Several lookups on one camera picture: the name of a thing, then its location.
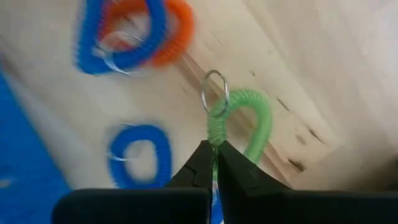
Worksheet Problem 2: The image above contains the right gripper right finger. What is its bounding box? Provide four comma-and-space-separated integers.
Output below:
216, 139, 327, 224

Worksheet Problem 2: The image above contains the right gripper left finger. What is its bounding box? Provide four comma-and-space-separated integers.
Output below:
114, 139, 216, 224

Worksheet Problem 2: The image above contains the green coil keychain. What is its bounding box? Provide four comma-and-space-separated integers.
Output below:
200, 70, 274, 183

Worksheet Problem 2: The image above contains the orange coil keychain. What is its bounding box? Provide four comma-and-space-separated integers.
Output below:
101, 0, 196, 68

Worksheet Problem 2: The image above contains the blue coil keychain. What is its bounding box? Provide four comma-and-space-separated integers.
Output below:
73, 0, 171, 76
106, 123, 174, 190

